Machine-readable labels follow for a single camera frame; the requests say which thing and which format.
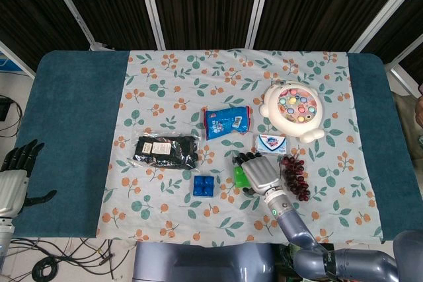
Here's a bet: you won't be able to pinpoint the teal table cover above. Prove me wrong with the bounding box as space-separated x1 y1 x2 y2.
11 50 421 242

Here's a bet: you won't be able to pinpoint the black floor cables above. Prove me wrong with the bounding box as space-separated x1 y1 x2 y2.
6 237 137 282

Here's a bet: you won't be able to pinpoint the green building block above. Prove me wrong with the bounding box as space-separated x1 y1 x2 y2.
233 166 252 189

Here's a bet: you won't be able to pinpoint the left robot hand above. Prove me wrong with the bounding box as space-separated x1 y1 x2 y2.
0 140 58 216

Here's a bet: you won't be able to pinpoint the floral tablecloth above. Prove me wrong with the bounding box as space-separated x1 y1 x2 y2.
96 49 386 248

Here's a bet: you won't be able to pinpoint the blue snack packet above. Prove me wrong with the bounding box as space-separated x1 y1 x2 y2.
202 104 252 141

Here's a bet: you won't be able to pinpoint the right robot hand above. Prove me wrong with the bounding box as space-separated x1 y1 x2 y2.
232 151 284 197

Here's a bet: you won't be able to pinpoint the black item in clear bag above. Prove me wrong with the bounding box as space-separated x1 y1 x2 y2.
128 129 201 171

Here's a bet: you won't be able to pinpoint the blue building block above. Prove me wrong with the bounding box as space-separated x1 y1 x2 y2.
192 175 216 199

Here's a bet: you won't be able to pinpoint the grey-blue robot torso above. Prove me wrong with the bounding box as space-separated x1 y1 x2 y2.
131 241 276 282

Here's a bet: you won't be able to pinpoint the black device on floor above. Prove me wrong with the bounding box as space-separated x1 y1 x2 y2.
0 95 14 123

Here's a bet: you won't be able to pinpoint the white fishing game toy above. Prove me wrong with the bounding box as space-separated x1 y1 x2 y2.
258 79 326 144

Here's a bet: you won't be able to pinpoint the white soap box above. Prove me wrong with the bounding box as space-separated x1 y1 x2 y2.
252 133 292 155

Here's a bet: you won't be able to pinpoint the dark red grape bunch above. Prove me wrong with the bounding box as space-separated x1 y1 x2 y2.
280 155 311 202

